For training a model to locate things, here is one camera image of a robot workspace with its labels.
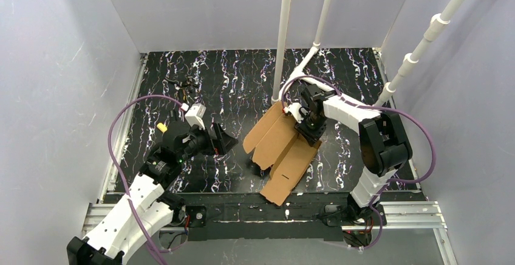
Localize brown cardboard box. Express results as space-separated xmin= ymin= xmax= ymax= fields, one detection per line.
xmin=243 ymin=102 xmax=321 ymax=205

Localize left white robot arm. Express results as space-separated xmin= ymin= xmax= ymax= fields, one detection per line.
xmin=66 ymin=122 xmax=238 ymax=264

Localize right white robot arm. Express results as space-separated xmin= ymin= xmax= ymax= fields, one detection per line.
xmin=295 ymin=84 xmax=412 ymax=220

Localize black pliers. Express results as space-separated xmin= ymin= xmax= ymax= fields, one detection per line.
xmin=164 ymin=76 xmax=200 ymax=95

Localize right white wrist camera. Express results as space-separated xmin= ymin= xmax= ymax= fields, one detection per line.
xmin=283 ymin=102 xmax=310 ymax=123

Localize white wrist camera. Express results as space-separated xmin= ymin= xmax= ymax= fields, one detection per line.
xmin=283 ymin=102 xmax=310 ymax=123
xmin=185 ymin=103 xmax=206 ymax=130

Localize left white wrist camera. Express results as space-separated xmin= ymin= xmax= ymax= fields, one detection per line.
xmin=185 ymin=103 xmax=206 ymax=130

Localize white PVC pipe frame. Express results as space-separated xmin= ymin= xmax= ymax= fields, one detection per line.
xmin=270 ymin=0 xmax=333 ymax=103

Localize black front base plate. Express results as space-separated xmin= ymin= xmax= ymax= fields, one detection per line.
xmin=146 ymin=191 xmax=397 ymax=243

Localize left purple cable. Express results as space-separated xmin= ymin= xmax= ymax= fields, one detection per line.
xmin=107 ymin=94 xmax=190 ymax=265

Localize purple cable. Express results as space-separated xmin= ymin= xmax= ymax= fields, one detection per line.
xmin=107 ymin=94 xmax=190 ymax=265
xmin=279 ymin=75 xmax=437 ymax=251

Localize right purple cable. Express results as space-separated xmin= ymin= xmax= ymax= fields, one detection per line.
xmin=279 ymin=75 xmax=437 ymax=251

